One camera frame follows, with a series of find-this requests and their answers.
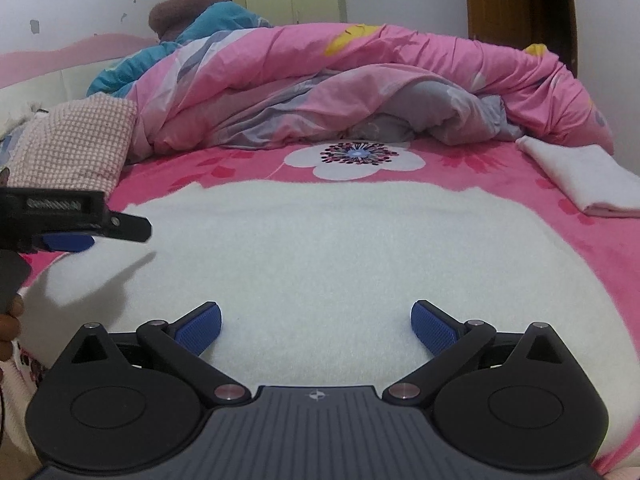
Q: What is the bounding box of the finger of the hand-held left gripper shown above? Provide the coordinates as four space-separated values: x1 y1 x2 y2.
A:
107 212 152 243
39 234 96 253

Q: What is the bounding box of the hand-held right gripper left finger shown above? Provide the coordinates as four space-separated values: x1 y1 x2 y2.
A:
72 301 251 403

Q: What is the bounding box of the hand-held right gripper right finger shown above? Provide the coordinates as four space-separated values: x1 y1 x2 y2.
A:
384 300 568 403

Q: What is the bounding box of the cream fleece garment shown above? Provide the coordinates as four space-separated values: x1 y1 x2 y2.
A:
15 177 630 471

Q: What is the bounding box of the pile of mixed clothes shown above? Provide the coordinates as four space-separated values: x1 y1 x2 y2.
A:
0 100 46 171

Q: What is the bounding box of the person's left hand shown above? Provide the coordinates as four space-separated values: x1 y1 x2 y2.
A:
0 292 25 363

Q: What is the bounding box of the pink checked pillow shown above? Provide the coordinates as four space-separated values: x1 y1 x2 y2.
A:
7 97 138 206

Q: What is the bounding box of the pink and white headboard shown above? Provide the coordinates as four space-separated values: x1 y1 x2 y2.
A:
0 32 161 133

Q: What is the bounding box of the pink floral blanket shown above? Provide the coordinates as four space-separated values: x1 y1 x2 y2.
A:
0 137 640 480

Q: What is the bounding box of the folded white garment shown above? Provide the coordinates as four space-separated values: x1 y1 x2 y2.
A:
515 135 640 220

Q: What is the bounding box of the pink and grey quilt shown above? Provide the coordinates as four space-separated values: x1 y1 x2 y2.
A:
127 22 616 158

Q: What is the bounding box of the brown wooden door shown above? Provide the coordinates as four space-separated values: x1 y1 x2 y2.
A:
462 0 581 78

